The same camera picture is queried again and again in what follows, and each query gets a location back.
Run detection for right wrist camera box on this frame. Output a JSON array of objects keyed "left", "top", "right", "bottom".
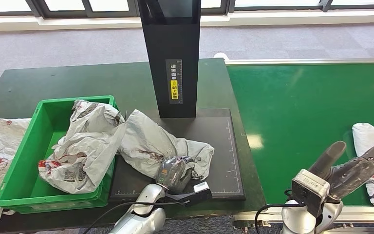
[{"left": 292, "top": 169, "right": 331, "bottom": 218}]

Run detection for green conveyor belt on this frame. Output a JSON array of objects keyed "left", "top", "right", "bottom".
[{"left": 227, "top": 63, "right": 374, "bottom": 206}]

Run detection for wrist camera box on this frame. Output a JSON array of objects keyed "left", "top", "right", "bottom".
[
  {"left": 179, "top": 181, "right": 213, "bottom": 207},
  {"left": 292, "top": 169, "right": 331, "bottom": 218}
]

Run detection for dark green table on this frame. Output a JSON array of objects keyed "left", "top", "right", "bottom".
[{"left": 0, "top": 58, "right": 267, "bottom": 233}]

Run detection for dark window frame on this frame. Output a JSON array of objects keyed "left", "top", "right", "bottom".
[{"left": 0, "top": 0, "right": 374, "bottom": 20}]

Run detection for flat white bag red print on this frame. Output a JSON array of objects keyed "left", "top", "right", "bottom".
[{"left": 0, "top": 117, "right": 32, "bottom": 227}]

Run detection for grey parcel bag red print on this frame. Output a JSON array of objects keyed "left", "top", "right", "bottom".
[{"left": 117, "top": 110, "right": 215, "bottom": 181}]

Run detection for aluminium conveyor frame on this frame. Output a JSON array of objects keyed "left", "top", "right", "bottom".
[{"left": 213, "top": 51, "right": 374, "bottom": 234}]

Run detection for black inbound scanner machine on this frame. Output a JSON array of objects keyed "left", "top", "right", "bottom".
[{"left": 109, "top": 0, "right": 246, "bottom": 201}]

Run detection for white parcel bag red marks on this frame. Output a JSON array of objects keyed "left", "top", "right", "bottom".
[{"left": 352, "top": 122, "right": 374, "bottom": 209}]

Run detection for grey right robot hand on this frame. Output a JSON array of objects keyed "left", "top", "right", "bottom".
[{"left": 308, "top": 118, "right": 374, "bottom": 202}]

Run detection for white parcel bag black print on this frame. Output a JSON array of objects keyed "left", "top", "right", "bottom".
[{"left": 38, "top": 99, "right": 127, "bottom": 195}]

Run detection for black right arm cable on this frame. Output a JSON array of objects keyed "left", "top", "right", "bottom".
[{"left": 255, "top": 190, "right": 305, "bottom": 234}]

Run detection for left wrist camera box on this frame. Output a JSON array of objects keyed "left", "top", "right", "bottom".
[{"left": 179, "top": 181, "right": 213, "bottom": 207}]

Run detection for green plastic crate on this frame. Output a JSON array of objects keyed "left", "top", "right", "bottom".
[{"left": 0, "top": 95, "right": 119, "bottom": 215}]

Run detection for white window sill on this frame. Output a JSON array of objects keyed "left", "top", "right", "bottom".
[{"left": 0, "top": 8, "right": 374, "bottom": 32}]

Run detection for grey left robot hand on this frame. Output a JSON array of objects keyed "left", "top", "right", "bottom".
[{"left": 155, "top": 156, "right": 194, "bottom": 195}]

